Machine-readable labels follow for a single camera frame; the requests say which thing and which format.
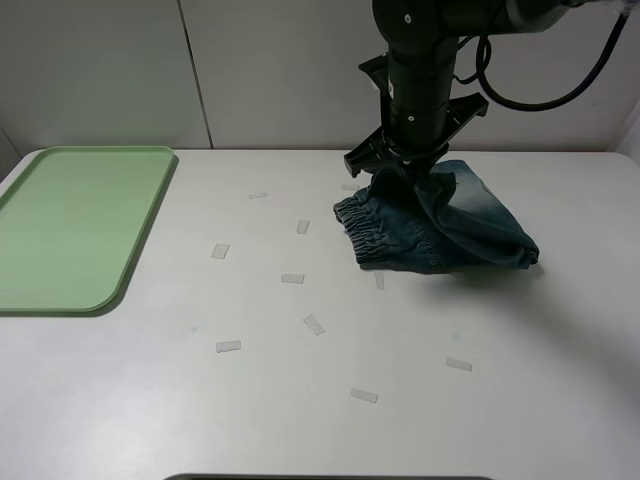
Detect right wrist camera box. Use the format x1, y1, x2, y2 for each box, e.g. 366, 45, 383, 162
358, 54, 389, 95

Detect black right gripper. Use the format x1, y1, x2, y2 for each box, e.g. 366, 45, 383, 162
344, 94, 488, 195

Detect light green plastic tray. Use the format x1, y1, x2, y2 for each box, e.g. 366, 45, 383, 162
1, 146, 177, 316

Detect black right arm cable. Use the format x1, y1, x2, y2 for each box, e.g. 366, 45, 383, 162
452, 0, 640, 112

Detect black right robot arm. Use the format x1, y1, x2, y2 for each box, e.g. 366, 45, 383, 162
344, 1, 569, 177

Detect children's blue denim shorts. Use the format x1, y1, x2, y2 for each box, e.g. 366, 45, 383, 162
333, 160, 540, 274

